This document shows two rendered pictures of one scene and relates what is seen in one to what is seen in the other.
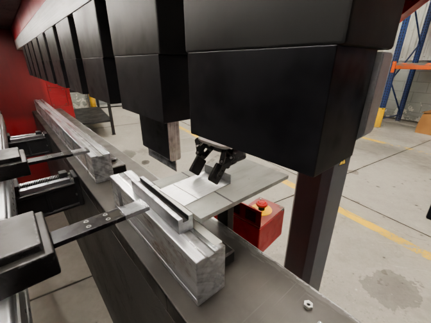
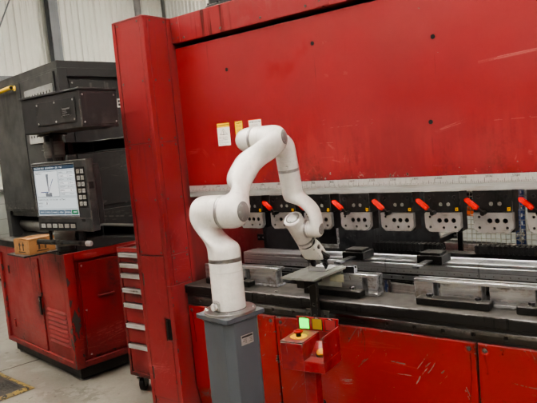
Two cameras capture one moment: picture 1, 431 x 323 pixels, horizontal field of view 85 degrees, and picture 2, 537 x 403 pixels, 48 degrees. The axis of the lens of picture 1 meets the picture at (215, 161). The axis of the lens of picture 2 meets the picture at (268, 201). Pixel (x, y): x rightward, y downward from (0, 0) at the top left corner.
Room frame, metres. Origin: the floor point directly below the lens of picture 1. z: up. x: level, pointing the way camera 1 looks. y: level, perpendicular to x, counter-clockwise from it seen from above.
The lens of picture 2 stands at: (3.06, -0.71, 1.59)
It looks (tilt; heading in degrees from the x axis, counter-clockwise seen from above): 5 degrees down; 169
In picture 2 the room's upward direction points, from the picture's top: 5 degrees counter-clockwise
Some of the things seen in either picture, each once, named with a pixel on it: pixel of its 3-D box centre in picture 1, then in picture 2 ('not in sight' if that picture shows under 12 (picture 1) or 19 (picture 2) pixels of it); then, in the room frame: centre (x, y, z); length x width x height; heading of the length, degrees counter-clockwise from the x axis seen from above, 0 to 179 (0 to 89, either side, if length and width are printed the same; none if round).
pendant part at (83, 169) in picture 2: not in sight; (69, 195); (-0.16, -1.10, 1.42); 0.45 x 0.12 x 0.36; 43
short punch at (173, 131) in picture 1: (159, 137); (328, 237); (0.39, 0.10, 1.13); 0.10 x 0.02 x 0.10; 41
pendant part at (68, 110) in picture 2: not in sight; (75, 173); (-0.26, -1.07, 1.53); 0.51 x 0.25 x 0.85; 43
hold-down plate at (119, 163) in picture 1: (105, 157); (453, 302); (0.89, 0.45, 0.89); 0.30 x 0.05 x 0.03; 41
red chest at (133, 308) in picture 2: not in sight; (175, 314); (-0.98, -0.61, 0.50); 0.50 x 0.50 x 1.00; 41
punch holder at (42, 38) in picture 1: (59, 59); (495, 209); (0.98, 0.60, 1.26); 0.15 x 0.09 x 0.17; 41
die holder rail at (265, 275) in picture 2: not in sight; (243, 273); (-0.03, -0.26, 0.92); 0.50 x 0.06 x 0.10; 41
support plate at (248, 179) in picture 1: (222, 180); (313, 273); (0.49, -0.02, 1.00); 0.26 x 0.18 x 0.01; 131
